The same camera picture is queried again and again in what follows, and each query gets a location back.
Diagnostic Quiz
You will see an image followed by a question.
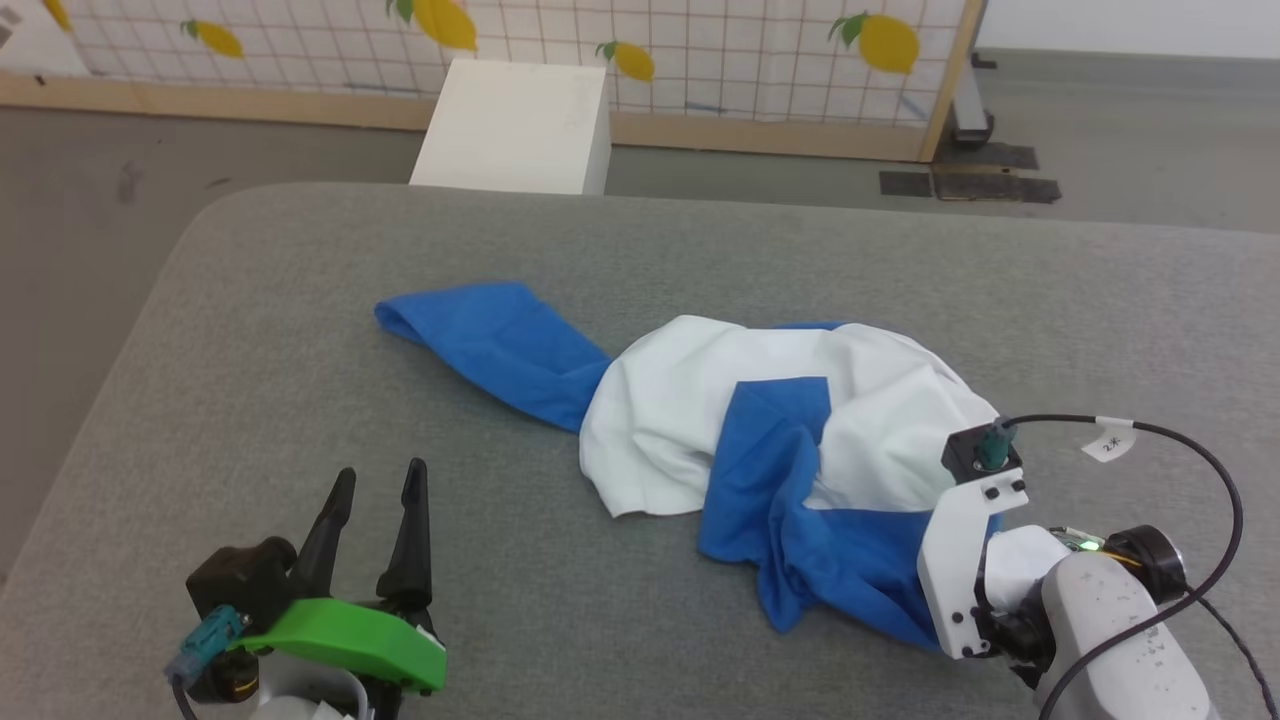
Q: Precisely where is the grey metal stand foot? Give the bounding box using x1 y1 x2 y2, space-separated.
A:
950 50 998 151

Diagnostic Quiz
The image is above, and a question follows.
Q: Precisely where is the white panel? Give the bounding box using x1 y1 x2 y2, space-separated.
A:
0 5 91 78

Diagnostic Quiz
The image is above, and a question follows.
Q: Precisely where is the grey fabric sofa cushion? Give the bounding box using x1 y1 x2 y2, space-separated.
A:
0 183 1280 720

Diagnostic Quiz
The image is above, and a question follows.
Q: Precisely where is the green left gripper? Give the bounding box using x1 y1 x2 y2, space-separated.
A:
232 457 448 696

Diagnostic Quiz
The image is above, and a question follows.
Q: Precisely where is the blue and white garment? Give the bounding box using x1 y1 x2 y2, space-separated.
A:
375 282 1004 651

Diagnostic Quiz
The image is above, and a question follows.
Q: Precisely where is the white tag on right cable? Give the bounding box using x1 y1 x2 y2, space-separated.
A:
1082 418 1139 463

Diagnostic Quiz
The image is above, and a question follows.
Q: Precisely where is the white rectangular pedestal box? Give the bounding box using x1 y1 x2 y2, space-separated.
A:
408 57 612 196

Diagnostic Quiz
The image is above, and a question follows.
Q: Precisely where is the lemon print partition wooden frame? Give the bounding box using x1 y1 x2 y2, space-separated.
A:
0 0 986 163

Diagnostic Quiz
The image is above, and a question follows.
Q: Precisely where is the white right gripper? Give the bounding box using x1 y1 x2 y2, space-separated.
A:
918 470 1071 661

